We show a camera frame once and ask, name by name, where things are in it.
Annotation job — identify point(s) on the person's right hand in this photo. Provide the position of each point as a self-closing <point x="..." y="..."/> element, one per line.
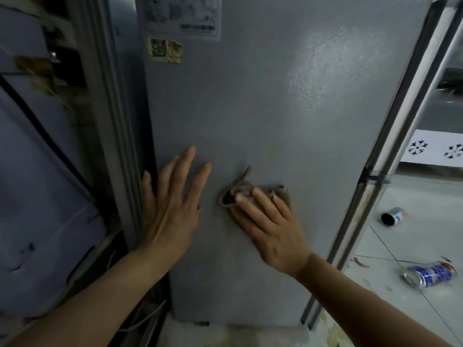
<point x="275" y="238"/>

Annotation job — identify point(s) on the person's left hand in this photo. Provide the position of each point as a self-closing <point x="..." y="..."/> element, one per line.
<point x="170" y="220"/>

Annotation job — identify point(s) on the brown cleaning cloth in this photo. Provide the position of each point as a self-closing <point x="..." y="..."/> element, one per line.
<point x="242" y="187"/>

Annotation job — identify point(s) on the green white can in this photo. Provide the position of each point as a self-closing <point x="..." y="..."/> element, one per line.
<point x="396" y="216"/>

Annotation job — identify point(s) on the small silver fridge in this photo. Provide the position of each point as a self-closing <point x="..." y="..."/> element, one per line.
<point x="271" y="104"/>

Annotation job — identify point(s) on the blue white crushed can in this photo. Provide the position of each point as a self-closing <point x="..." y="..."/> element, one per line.
<point x="434" y="274"/>

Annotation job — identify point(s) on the person's left forearm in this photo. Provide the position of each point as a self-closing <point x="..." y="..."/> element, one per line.
<point x="101" y="303"/>

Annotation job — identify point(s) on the white appliance cabinet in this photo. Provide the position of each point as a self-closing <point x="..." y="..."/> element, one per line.
<point x="36" y="195"/>

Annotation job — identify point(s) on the glass display freezer snowflake print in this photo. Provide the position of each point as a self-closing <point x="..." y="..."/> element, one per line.
<point x="434" y="148"/>

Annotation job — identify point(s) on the grey metal door frame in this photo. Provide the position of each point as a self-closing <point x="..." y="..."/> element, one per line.
<point x="108" y="104"/>

